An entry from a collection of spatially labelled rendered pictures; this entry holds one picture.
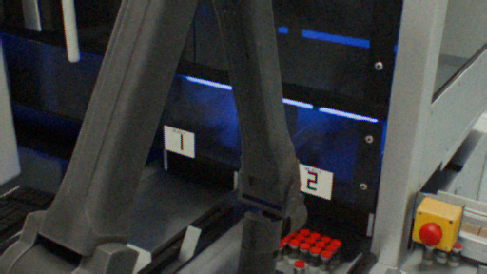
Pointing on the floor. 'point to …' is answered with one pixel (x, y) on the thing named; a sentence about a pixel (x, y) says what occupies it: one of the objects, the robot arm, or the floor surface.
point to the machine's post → (406, 127)
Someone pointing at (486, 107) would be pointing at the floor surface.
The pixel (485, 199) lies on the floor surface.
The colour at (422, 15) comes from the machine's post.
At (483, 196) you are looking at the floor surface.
